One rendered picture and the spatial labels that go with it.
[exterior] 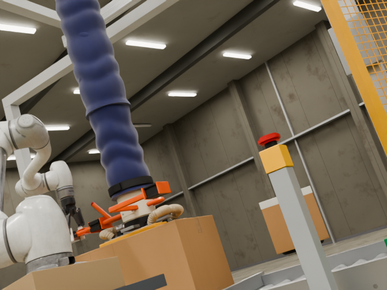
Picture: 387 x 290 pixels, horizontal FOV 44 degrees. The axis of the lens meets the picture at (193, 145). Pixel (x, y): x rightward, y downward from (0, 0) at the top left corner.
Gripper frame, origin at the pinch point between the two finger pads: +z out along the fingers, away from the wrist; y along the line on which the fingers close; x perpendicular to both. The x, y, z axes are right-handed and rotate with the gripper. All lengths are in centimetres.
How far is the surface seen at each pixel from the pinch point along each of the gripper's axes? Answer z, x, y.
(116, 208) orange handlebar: 0, -51, -25
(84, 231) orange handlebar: 0.1, -8.7, -2.4
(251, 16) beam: -489, 125, 885
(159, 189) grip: 0, -77, -27
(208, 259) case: 33, -71, 3
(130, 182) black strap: -12, -49, -7
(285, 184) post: 19, -137, -54
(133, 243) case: 16, -50, -19
